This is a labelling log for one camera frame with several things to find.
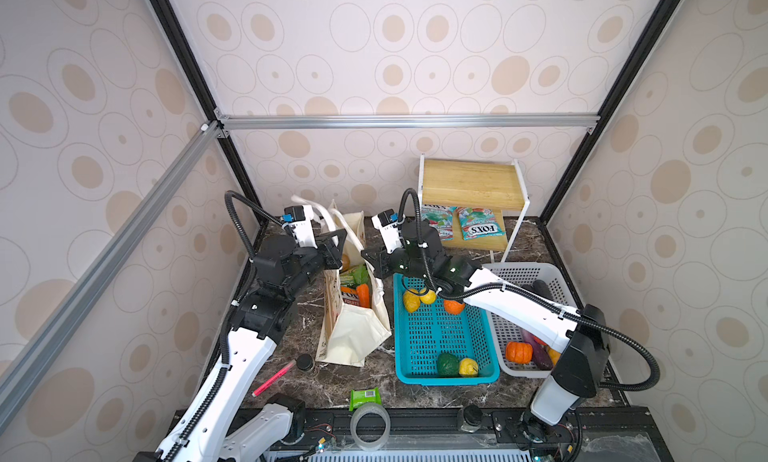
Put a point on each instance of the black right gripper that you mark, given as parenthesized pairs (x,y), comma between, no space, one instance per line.
(378,259)

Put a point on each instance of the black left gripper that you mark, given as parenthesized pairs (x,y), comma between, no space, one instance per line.
(329,247)

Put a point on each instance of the orange carrot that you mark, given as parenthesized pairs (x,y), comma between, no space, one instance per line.
(364,295)

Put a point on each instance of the cream canvas grocery bag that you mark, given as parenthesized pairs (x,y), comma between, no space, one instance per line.
(349,333)

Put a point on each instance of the green yellow snack bag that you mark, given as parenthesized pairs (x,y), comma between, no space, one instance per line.
(355,276)

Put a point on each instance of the orange pink snack bag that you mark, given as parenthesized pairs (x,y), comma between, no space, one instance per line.
(350,296)

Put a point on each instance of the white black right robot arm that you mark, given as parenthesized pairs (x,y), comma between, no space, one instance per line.
(579,335)

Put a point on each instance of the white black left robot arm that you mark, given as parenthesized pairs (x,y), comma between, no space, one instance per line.
(251,330)

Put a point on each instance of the red teal snack bag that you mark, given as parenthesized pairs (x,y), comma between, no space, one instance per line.
(440,218)

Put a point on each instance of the green Fox's candy bag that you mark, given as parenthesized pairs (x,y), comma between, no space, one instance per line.
(478,223)

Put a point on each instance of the small yellow lemon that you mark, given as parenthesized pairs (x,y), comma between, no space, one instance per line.
(428,298)

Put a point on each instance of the orange tangerine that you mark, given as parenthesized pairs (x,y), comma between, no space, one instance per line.
(453,307)

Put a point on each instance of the teal plastic basket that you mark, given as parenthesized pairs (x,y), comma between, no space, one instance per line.
(420,337)

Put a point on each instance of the white wooden two-tier shelf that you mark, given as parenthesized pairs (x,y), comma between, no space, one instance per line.
(498,187)

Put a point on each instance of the small black cap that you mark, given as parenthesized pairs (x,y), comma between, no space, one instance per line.
(304,362)

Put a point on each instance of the pink marker pen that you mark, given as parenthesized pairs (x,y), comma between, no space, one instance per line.
(274,378)

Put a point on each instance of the yellow fruit front right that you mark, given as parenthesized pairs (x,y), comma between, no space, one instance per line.
(468,368)

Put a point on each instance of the white plastic basket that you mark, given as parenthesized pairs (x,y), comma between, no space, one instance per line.
(502,331)

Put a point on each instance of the orange mini pumpkin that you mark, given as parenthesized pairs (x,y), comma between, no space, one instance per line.
(519,352)

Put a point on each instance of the green tape dispenser box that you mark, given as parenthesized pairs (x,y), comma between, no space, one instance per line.
(357,398)

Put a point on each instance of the purple eggplant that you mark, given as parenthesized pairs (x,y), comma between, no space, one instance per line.
(540,357)

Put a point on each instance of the clear tape roll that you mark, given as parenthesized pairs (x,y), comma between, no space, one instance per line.
(370,427)

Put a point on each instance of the yellow potato-like vegetable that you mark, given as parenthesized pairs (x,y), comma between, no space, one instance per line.
(553,355)

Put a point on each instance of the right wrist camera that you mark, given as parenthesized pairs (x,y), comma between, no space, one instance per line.
(388,224)

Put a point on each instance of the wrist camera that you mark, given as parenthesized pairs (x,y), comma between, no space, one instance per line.
(388,224)
(297,221)

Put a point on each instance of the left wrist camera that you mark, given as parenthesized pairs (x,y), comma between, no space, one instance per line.
(297,221)

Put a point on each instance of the black knob on rail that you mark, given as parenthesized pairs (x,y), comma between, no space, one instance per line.
(469,418)

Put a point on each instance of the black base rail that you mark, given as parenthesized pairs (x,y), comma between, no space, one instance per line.
(589,434)

